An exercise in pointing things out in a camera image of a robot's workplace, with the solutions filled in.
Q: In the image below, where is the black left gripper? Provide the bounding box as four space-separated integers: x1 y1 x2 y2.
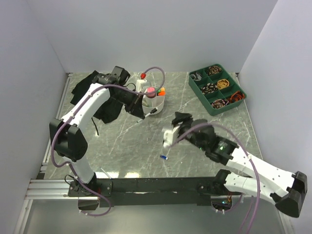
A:
112 87 145 119

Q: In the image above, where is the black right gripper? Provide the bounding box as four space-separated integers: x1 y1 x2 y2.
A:
171 110 208 151

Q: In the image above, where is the white black tip pen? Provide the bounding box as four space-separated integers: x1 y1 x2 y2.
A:
137 108 158 123

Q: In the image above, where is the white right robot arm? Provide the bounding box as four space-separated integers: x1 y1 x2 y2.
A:
163 112 308 218

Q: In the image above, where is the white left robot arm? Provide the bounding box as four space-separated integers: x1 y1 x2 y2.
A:
49 66 145 196

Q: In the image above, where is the white round desk organizer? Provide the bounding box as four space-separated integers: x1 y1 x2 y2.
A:
142 91 165 115

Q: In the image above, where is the black cloth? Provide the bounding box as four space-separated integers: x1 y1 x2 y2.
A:
70 70 123 124

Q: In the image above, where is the dark patterned rolled tie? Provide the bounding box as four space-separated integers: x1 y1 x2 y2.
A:
211 99 229 109

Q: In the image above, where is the black white rolled tie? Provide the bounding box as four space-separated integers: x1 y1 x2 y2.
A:
201 83 218 95

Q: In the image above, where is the green compartment tray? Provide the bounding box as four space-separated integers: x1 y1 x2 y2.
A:
189 64 247 116

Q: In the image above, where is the yellow rolled tie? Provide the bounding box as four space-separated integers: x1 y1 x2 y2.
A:
216 79 230 90

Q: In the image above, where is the brown patterned rolled tie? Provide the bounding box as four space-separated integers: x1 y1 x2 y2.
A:
207 65 222 76

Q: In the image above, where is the orange navy rolled tie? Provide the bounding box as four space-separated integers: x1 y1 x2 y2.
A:
229 91 245 103

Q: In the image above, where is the white blue tip pen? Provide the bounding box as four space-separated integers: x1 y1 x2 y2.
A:
100 167 112 180

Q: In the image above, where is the black base bar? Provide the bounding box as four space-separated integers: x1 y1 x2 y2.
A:
68 177 243 208

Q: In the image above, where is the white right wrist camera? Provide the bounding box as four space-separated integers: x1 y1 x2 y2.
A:
162 126 180 148

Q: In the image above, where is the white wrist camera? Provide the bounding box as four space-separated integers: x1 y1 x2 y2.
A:
135 73 151 93
162 126 180 148

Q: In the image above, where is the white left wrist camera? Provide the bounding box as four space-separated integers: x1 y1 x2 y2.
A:
135 73 151 93

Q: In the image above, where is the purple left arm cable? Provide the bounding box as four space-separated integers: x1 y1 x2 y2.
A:
50 67 166 217

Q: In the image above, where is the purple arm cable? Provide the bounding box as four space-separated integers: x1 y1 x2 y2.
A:
50 67 166 217
168 122 262 234

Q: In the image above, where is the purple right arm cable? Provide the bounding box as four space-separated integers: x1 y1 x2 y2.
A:
168 122 262 234

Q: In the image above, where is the aluminium frame rail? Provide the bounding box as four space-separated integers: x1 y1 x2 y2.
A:
26 72 283 200

